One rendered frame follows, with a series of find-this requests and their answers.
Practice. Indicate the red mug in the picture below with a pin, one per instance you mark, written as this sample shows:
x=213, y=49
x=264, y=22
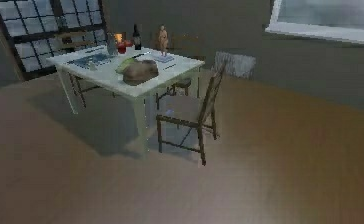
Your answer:
x=123, y=46

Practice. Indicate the brown wooden chair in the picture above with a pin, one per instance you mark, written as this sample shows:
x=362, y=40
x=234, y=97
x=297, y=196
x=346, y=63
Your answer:
x=180, y=85
x=190, y=111
x=80, y=87

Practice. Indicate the black table knife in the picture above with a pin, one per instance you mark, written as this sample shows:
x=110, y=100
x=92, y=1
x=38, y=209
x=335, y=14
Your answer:
x=141, y=55

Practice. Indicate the green lettuce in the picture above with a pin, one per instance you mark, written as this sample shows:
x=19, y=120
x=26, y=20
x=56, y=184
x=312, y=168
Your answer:
x=125, y=64

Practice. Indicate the tan figurine statue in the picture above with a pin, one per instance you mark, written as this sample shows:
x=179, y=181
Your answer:
x=163, y=39

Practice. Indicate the white dining table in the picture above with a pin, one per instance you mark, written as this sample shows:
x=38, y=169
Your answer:
x=105, y=75

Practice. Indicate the dark wine bottle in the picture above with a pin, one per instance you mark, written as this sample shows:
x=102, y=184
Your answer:
x=136, y=38

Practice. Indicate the grey glass vase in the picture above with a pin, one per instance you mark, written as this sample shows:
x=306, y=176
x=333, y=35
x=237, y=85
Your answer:
x=111, y=45

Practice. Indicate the blue patterned placemat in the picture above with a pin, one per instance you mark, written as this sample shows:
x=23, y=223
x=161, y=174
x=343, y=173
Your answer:
x=90, y=60

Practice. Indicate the black framed grid window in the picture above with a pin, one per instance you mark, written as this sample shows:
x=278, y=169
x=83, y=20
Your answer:
x=40, y=30

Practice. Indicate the white framed window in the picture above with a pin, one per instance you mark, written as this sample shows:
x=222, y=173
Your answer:
x=323, y=16

